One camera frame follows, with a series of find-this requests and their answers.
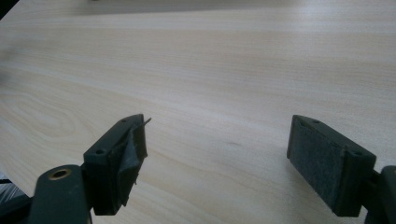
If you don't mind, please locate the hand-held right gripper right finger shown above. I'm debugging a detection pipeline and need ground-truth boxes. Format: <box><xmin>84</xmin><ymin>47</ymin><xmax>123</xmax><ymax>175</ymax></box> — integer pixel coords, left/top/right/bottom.
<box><xmin>286</xmin><ymin>114</ymin><xmax>377</xmax><ymax>218</ymax></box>

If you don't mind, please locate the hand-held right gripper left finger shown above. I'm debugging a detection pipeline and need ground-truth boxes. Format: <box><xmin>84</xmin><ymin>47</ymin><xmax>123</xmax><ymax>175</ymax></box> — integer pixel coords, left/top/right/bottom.
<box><xmin>82</xmin><ymin>113</ymin><xmax>152</xmax><ymax>217</ymax></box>

